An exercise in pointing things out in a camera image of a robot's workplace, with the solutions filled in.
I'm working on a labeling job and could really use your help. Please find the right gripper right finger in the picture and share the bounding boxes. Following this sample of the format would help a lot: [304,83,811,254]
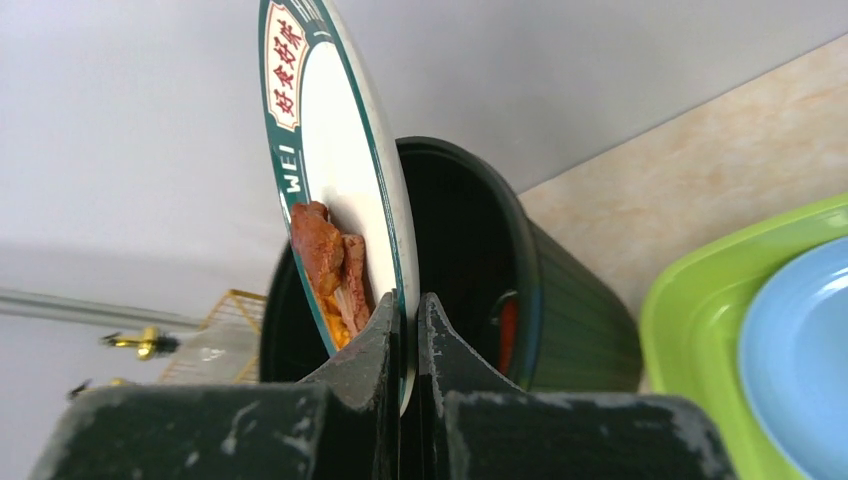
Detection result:
[418,293,737,479]

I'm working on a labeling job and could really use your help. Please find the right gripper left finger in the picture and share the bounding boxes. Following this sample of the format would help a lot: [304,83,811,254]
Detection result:
[31,293,401,479]

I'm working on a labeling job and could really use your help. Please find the white plate green rim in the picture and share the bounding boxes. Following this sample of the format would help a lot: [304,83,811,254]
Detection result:
[258,1,420,408]

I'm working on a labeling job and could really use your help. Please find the blue plastic plate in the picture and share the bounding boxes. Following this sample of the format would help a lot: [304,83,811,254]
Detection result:
[738,238,847,479]

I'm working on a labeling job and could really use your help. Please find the red sausage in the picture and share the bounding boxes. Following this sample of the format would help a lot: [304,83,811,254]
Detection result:
[497,297,518,375]

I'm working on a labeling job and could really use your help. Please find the black plastic trash bin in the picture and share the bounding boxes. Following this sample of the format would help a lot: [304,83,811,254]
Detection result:
[258,135,645,395]

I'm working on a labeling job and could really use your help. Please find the roasted meat pieces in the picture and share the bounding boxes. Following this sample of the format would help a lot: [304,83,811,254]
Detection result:
[290,201,373,350]

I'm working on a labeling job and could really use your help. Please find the green plastic tray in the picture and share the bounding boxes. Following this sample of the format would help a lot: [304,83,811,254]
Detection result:
[640,194,847,479]

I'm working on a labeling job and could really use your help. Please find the gold wire basket rack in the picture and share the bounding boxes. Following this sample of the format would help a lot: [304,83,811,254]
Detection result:
[158,290,267,384]

